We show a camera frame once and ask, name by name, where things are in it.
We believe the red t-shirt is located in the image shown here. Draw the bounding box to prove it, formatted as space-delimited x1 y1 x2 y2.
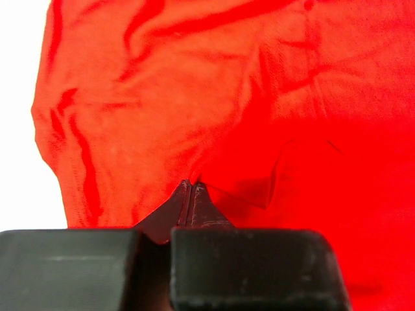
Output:
32 1 414 310

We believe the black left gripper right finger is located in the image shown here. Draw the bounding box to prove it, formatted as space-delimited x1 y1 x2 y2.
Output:
189 183 235 229

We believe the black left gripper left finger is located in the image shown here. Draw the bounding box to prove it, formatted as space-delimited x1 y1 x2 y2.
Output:
134 179 192 244

